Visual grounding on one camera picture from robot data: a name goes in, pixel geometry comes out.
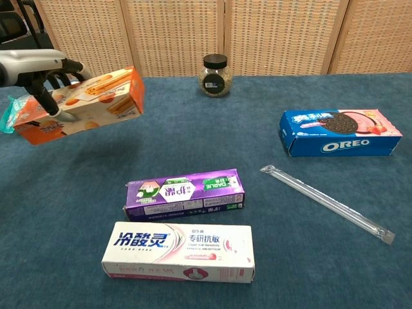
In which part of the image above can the wicker folding screen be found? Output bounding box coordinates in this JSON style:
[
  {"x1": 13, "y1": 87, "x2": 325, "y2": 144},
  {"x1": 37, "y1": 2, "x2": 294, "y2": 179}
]
[{"x1": 33, "y1": 0, "x2": 412, "y2": 78}]

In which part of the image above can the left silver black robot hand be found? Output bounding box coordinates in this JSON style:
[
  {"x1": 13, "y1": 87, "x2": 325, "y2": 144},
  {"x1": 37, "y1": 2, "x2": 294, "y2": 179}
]
[{"x1": 0, "y1": 49, "x2": 87, "y2": 122}]

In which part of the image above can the glass jar with black lid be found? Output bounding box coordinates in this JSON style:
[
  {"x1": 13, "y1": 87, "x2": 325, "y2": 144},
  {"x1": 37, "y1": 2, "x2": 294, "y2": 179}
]
[{"x1": 197, "y1": 54, "x2": 232, "y2": 98}]

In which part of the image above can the orange biscuit box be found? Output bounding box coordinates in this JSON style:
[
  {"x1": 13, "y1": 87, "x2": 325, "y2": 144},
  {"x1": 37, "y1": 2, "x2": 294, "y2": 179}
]
[{"x1": 13, "y1": 66, "x2": 145, "y2": 146}]

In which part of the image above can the blue table mat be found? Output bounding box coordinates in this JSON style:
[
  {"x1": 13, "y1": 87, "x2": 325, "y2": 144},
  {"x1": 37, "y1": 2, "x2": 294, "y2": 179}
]
[{"x1": 0, "y1": 73, "x2": 412, "y2": 309}]

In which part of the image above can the black office chair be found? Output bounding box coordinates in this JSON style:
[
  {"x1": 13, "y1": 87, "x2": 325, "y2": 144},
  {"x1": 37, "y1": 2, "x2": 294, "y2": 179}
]
[{"x1": 0, "y1": 0, "x2": 49, "y2": 54}]

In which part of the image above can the clear wrapped straw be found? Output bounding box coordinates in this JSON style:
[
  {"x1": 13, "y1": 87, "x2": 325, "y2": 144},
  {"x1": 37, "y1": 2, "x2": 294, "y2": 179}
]
[{"x1": 259, "y1": 164, "x2": 396, "y2": 245}]

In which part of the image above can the black tripod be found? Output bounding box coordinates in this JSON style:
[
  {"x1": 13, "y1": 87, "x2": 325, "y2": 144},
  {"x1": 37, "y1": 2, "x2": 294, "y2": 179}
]
[{"x1": 15, "y1": 0, "x2": 44, "y2": 51}]

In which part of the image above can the white pink toothpaste box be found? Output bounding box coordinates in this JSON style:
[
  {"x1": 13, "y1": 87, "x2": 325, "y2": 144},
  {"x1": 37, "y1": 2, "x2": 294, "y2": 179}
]
[{"x1": 101, "y1": 221, "x2": 256, "y2": 284}]

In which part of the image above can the purple toothpaste box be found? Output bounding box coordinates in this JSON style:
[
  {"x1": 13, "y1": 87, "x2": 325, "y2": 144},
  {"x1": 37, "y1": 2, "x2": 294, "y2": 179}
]
[{"x1": 122, "y1": 168, "x2": 245, "y2": 222}]

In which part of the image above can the blue pink Oreo box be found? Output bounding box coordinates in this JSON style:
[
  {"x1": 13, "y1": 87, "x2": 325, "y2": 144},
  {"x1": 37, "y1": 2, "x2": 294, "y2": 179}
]
[{"x1": 279, "y1": 108, "x2": 404, "y2": 158}]

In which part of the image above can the teal silver snack packet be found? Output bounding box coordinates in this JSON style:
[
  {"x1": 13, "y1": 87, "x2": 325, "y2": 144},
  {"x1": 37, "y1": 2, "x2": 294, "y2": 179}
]
[{"x1": 0, "y1": 95, "x2": 32, "y2": 135}]

